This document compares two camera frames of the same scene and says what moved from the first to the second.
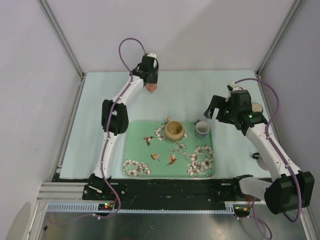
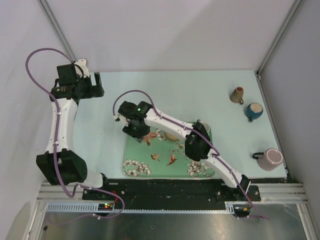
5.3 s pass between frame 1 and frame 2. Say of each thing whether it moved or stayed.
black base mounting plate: stayed
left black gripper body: moved
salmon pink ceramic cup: moved
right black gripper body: moved
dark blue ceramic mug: stayed
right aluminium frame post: stayed
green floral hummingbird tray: stayed
